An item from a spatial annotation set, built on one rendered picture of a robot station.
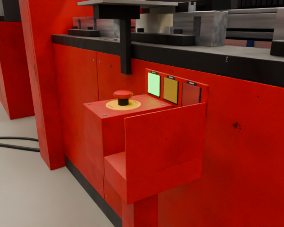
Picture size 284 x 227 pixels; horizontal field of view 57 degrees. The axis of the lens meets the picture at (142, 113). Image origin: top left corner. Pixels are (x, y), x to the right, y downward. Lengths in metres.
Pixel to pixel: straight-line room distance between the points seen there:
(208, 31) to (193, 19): 0.07
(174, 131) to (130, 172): 0.10
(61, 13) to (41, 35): 0.17
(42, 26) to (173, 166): 1.34
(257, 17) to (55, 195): 1.35
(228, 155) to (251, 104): 0.14
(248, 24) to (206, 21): 0.26
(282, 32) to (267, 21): 0.32
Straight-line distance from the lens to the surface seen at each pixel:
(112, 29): 1.24
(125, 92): 0.52
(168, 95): 0.54
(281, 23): 0.68
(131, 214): 0.58
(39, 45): 1.67
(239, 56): 0.58
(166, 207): 0.92
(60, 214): 1.52
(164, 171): 0.46
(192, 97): 0.48
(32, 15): 1.66
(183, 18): 0.87
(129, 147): 0.40
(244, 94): 0.58
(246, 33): 1.03
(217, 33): 0.80
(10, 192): 1.78
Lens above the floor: 0.94
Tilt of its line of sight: 19 degrees down
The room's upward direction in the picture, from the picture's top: straight up
